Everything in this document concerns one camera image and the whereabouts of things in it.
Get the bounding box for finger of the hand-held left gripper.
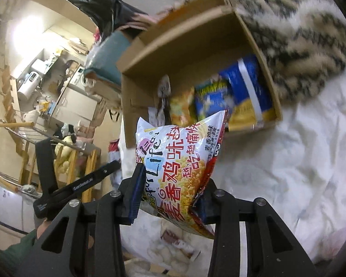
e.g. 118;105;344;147
56;160;122;200

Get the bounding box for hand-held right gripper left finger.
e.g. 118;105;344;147
14;164;145;277

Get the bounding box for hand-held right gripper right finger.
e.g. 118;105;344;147
194;178;318;277

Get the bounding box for white red snack bag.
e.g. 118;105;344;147
135;110;230;240

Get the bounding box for blue puffed snack bag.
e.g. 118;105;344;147
194;79;237;124

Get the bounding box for cardboard box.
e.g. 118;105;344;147
116;0;283;149

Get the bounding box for person's left forearm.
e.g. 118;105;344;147
0;229;38;266

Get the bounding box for person's left hand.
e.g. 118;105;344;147
36;221;51;238

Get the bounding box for yellow plush toy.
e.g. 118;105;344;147
55;141;72;176

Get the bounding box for brown wafer packet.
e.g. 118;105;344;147
161;229;201;261

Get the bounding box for metal drying rack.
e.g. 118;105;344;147
0;115;84;151

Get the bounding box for white rice crackers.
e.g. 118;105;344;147
157;244;192;270

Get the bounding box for white plastic bag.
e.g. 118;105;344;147
23;111;39;124

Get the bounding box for white cabinet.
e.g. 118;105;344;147
52;88;100;127

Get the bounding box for white bed sheet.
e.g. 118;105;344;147
118;0;346;277

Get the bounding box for white kitchen appliance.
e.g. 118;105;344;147
17;71;42;100

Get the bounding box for small white packet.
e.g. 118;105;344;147
148;107;166;127
158;75;172;99

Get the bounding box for white washing machine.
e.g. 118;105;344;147
68;66;88;90

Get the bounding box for orange snack bag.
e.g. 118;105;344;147
170;88;197;127

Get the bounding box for teal cushion in plastic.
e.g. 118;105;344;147
85;32;131;77

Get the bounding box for blue yellow striped snack bag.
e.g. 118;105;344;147
219;54;277;132

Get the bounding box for black plastic bag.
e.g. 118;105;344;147
32;0;147;42

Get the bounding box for beige black fur blanket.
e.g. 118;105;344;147
158;0;346;104

